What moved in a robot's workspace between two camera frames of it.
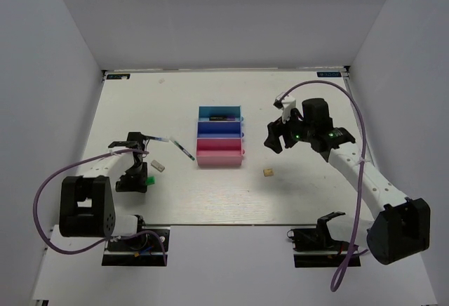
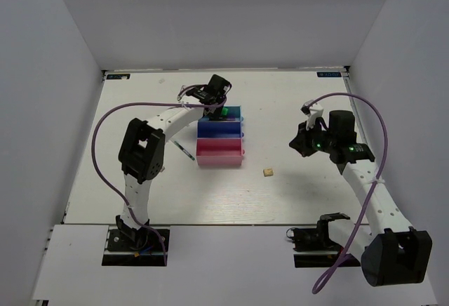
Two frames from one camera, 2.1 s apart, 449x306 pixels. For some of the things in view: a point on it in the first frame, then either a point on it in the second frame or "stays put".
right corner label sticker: [328, 74] stays put
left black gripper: [139, 185] → [217, 115]
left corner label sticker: [118, 76] stays put
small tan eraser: [268, 172] stays put
